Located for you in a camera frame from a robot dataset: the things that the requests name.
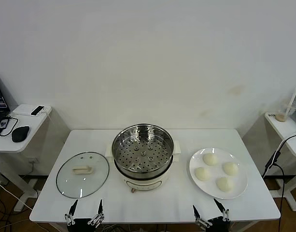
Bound white round plate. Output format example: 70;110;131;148
189;147;249;200

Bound grey cable bundle under table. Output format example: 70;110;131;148
99;223;131;232

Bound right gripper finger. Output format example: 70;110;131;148
213;198;230;222
192;204;211;228

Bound black and white cable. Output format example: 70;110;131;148
262;130;296;232

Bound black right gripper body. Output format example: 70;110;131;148
205;216;232;232

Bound black adapter with cable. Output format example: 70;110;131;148
0;116;19;137

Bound cream electric cooker pot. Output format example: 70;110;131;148
106;154;181;194

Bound white steamed baozi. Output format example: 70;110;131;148
202;153;219;166
215;176;235;193
222;161;240;176
194;166;212;181

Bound clear plastic drink cup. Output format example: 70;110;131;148
276;100;296;122

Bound black computer mouse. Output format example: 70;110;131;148
11;125;30;143

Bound perforated steel steamer basket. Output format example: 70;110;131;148
105;123;182;178

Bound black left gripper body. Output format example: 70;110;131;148
67;217;101;232

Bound glass lid with cream handle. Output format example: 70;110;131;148
56;151;110;199

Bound white side table with laptop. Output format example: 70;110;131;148
0;103;53;212

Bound white rectangular table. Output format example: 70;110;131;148
29;128;281;232

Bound white side table with cup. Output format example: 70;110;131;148
263;111;296;211

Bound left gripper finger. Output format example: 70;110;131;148
88;199;104;226
64;199;79;225

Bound flat white box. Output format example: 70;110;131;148
12;104;51;116

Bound black and white handheld device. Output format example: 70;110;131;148
30;105;46;116

